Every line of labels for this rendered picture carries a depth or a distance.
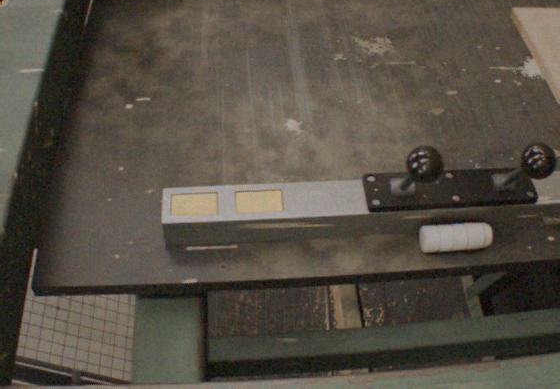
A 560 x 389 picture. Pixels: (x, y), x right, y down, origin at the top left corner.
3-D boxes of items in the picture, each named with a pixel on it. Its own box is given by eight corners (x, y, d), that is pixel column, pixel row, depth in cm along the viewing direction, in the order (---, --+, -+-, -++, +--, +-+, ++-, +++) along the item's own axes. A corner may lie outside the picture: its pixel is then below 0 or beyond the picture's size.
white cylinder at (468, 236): (422, 258, 74) (488, 253, 74) (427, 241, 72) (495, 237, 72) (417, 237, 76) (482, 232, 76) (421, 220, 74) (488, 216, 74)
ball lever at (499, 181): (515, 201, 76) (566, 174, 62) (485, 202, 75) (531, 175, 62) (511, 168, 76) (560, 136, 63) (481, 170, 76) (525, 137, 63)
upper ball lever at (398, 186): (417, 206, 75) (451, 179, 62) (384, 208, 75) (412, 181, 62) (413, 172, 76) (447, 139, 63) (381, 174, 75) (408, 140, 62)
